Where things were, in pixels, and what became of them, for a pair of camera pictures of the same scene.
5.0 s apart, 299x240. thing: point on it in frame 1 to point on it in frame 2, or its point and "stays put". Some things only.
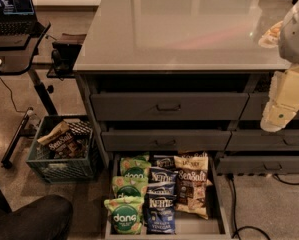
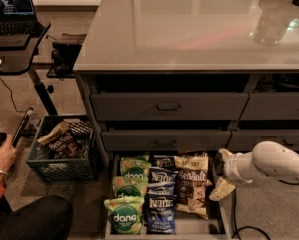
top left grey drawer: (169, 106) stays put
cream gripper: (295, 37) to (231, 171)
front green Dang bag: (125, 214) stays put
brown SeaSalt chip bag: (192, 184) stays put
